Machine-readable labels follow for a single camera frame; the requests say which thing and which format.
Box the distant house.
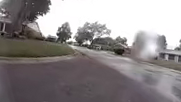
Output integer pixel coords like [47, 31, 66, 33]
[90, 35, 116, 53]

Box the broad leafy tree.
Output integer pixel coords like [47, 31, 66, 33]
[72, 18, 113, 50]

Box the dark bush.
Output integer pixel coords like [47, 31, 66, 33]
[112, 45, 126, 57]

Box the grey asphalt road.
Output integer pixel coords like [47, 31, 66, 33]
[0, 35, 181, 102]

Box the small dark tree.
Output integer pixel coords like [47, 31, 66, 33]
[54, 20, 75, 45]

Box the grass lawn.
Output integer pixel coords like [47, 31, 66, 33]
[0, 34, 77, 68]

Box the large tree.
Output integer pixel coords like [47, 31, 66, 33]
[0, 0, 97, 48]

